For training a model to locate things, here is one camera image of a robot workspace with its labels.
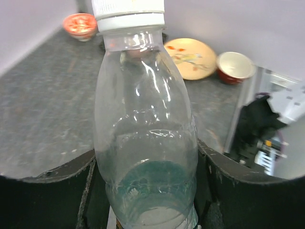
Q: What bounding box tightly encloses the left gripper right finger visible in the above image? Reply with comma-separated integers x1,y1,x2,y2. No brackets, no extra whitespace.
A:
195,141,305,229

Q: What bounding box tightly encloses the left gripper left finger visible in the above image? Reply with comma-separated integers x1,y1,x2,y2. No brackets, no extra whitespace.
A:
0,150,110,229

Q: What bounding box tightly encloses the clear bottle green label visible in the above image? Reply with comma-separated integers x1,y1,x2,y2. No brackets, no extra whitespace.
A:
92,0,198,229

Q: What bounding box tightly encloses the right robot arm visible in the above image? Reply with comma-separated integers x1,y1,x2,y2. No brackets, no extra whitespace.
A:
229,82,305,167

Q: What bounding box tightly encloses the red white bowl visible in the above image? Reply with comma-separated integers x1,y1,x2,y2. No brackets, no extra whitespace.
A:
216,52,256,85

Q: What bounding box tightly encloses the beige bird plate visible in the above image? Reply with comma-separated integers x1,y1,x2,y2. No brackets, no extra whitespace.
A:
164,38,217,80

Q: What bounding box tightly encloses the orange floral small bowl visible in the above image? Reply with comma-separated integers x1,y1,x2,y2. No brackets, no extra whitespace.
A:
63,13,97,42

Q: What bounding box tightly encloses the white slotted cable duct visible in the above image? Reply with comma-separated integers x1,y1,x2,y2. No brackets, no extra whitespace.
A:
254,138,282,176

